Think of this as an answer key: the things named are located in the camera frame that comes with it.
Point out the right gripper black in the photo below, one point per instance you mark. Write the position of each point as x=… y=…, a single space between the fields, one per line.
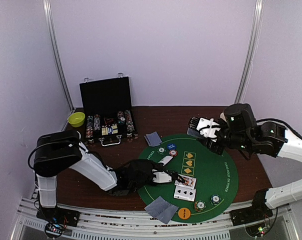
x=214 y=146

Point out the king of diamonds card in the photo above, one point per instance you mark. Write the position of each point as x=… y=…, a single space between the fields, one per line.
x=190 y=182

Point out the three of spades card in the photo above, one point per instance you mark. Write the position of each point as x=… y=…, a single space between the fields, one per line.
x=185 y=194

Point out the deck of cards clear box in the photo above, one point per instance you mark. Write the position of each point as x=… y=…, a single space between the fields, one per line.
x=194 y=133

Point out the green twenty chip stack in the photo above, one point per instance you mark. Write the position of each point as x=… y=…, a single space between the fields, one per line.
x=161 y=151

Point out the blue small blind button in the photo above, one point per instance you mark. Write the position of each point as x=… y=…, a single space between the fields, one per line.
x=171 y=146

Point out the dealt playing cards blue back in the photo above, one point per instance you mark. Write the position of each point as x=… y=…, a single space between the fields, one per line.
x=166 y=213

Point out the orange big blind button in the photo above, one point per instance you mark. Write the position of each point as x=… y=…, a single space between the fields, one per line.
x=184 y=213

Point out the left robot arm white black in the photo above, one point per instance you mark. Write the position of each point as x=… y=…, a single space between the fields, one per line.
x=57 y=152

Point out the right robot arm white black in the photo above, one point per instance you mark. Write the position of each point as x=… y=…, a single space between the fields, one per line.
x=238 y=129

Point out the white patterned mug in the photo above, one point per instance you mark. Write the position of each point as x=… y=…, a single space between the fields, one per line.
x=222 y=116

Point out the round green poker mat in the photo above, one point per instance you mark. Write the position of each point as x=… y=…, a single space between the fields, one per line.
x=211 y=180

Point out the chip row in case right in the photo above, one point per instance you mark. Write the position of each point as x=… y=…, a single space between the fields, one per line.
x=125 y=122

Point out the chip row in case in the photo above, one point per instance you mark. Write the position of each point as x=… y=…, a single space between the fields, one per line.
x=125 y=122
x=93 y=126

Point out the right circuit board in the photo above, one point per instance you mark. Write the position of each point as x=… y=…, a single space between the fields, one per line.
x=257 y=230

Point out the circuit board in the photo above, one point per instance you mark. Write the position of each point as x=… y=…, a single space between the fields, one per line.
x=53 y=230
x=257 y=230

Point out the chip row in case left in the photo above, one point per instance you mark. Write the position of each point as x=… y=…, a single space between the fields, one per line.
x=93 y=126

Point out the black poker chip case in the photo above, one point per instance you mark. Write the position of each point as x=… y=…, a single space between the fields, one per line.
x=105 y=98

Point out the green bowl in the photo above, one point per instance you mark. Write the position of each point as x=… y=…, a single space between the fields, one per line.
x=76 y=119

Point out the left circuit board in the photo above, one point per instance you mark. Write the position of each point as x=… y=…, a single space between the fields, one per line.
x=53 y=230

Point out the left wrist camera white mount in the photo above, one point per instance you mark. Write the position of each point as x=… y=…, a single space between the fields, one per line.
x=160 y=176

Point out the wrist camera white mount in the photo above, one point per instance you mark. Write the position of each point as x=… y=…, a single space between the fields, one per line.
x=208 y=128
x=160 y=176

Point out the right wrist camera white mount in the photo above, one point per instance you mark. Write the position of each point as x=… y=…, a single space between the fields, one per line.
x=208 y=128

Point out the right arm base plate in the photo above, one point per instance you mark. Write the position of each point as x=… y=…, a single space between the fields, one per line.
x=249 y=215

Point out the right aluminium frame post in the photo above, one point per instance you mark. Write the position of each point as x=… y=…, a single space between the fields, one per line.
x=251 y=50

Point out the aluminium frame post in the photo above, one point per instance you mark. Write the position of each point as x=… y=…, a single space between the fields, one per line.
x=56 y=54
x=251 y=50

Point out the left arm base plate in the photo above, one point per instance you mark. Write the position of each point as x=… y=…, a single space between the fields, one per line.
x=59 y=215

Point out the left aluminium frame post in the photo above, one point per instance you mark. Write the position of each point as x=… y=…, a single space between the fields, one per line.
x=56 y=54

